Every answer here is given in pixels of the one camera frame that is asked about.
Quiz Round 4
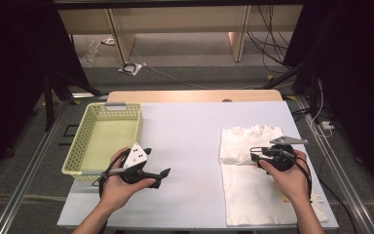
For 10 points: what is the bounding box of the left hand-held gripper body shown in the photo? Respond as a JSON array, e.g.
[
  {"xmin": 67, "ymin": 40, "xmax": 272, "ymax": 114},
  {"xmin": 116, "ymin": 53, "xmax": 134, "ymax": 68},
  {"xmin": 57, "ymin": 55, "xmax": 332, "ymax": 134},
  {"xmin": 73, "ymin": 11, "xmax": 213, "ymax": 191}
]
[{"xmin": 101, "ymin": 141, "xmax": 162, "ymax": 190}]

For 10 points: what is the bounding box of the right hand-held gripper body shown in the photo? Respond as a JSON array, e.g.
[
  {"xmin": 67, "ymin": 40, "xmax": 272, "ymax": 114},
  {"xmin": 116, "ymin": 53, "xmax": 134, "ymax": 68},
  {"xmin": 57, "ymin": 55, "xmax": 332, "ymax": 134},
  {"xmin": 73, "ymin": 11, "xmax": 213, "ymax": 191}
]
[{"xmin": 249, "ymin": 135, "xmax": 310, "ymax": 174}]

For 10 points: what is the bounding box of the white t-shirt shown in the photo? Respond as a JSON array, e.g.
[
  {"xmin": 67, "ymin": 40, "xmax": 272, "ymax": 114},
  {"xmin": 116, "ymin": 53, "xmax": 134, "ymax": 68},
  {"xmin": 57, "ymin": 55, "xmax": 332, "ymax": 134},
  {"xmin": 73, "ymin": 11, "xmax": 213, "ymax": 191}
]
[{"xmin": 218, "ymin": 124, "xmax": 329, "ymax": 227}]

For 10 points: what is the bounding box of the pale green plastic basket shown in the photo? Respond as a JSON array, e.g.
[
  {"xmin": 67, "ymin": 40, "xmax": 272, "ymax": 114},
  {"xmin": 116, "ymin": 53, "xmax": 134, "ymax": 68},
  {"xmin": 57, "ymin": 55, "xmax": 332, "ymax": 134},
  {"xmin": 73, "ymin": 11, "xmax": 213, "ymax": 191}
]
[{"xmin": 61, "ymin": 101, "xmax": 143, "ymax": 181}]

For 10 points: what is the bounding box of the person's right hand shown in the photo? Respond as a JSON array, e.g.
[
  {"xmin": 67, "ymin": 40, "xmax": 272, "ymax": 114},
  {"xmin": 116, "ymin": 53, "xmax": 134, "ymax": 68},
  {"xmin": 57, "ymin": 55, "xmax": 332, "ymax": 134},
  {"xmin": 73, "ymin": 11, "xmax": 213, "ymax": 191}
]
[{"xmin": 258, "ymin": 148, "xmax": 311, "ymax": 205}]

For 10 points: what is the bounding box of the person's left hand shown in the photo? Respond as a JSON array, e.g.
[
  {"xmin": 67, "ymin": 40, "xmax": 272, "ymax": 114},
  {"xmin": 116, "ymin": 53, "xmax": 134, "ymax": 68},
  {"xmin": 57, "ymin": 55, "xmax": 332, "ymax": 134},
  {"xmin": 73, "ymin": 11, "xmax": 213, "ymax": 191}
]
[{"xmin": 98, "ymin": 146, "xmax": 157, "ymax": 214}]

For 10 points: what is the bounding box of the light wooden table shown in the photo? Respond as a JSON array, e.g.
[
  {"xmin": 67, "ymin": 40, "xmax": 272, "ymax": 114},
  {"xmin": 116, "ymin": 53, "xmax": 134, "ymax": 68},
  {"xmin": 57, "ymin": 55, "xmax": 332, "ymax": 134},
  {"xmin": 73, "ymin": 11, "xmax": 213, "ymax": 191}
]
[{"xmin": 106, "ymin": 90, "xmax": 284, "ymax": 103}]

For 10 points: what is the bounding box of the black metal stand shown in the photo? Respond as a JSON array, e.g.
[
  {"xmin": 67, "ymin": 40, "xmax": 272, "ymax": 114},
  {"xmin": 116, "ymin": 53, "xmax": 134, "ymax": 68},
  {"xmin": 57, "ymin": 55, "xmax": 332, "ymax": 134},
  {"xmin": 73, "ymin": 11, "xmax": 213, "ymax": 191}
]
[
  {"xmin": 42, "ymin": 66, "xmax": 109, "ymax": 133},
  {"xmin": 261, "ymin": 58, "xmax": 322, "ymax": 125}
]

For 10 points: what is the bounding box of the clear plastic bag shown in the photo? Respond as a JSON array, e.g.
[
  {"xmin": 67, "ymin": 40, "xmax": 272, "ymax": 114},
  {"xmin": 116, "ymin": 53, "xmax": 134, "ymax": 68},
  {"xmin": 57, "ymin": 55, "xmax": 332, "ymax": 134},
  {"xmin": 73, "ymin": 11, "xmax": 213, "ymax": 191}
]
[{"xmin": 77, "ymin": 38, "xmax": 101, "ymax": 67}]

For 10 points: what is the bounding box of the black curtain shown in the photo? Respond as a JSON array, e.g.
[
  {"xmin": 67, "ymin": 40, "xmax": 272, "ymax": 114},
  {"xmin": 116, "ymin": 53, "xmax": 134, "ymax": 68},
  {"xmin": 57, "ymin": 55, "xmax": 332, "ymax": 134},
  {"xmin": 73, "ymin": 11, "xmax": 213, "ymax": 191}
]
[
  {"xmin": 283, "ymin": 0, "xmax": 374, "ymax": 196},
  {"xmin": 0, "ymin": 0, "xmax": 91, "ymax": 183}
]

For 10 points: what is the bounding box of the right hand-held gripper cable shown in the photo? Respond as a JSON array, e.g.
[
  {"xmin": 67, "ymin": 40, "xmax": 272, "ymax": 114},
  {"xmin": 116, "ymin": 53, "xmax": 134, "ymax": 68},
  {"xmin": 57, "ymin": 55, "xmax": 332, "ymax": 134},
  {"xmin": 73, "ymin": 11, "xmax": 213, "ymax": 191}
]
[{"xmin": 281, "ymin": 148, "xmax": 314, "ymax": 201}]

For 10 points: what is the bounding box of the hand-held gripper cable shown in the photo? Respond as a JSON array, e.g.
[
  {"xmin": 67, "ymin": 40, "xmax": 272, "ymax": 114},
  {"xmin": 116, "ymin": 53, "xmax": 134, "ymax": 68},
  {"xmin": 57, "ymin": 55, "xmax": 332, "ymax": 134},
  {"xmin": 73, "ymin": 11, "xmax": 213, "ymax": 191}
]
[
  {"xmin": 92, "ymin": 152, "xmax": 128, "ymax": 199},
  {"xmin": 281, "ymin": 148, "xmax": 314, "ymax": 201}
]

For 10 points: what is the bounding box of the left hand-held gripper cable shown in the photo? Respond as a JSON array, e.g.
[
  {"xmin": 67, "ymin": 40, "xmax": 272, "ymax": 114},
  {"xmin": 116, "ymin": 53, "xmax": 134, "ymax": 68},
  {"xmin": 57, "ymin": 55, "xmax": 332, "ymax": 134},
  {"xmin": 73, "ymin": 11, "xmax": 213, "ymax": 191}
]
[{"xmin": 92, "ymin": 152, "xmax": 128, "ymax": 199}]

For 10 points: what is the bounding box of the aluminium floor rail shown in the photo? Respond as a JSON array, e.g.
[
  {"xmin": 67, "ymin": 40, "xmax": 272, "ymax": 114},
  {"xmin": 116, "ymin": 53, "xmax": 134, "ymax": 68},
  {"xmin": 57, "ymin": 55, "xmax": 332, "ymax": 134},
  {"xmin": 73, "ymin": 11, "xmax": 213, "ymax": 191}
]
[
  {"xmin": 296, "ymin": 96, "xmax": 374, "ymax": 234},
  {"xmin": 0, "ymin": 97, "xmax": 74, "ymax": 234}
]

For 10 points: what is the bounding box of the white adapter cable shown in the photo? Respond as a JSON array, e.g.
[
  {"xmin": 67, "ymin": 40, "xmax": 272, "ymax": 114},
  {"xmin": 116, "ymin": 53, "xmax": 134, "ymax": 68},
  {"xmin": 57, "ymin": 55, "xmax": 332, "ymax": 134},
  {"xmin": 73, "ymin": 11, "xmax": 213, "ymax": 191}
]
[{"xmin": 310, "ymin": 77, "xmax": 334, "ymax": 139}]

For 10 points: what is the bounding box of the thin white floor cable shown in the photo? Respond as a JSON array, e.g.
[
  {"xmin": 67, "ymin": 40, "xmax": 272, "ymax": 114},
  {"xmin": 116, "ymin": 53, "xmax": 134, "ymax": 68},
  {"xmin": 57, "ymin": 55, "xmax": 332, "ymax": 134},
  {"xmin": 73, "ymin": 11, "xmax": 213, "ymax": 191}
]
[{"xmin": 131, "ymin": 45, "xmax": 264, "ymax": 91}]

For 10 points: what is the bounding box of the plastic bag with black cable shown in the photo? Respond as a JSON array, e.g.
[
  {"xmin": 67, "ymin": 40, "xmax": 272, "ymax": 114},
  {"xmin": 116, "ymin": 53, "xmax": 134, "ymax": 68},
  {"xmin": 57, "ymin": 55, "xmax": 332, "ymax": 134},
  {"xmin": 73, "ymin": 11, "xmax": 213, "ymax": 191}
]
[{"xmin": 117, "ymin": 61, "xmax": 148, "ymax": 77}]

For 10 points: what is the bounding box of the bundle of black cables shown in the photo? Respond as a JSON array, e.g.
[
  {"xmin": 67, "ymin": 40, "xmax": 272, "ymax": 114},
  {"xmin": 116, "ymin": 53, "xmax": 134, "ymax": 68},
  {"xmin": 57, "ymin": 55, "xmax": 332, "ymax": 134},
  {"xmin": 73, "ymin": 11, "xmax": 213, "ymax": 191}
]
[{"xmin": 246, "ymin": 4, "xmax": 293, "ymax": 74}]

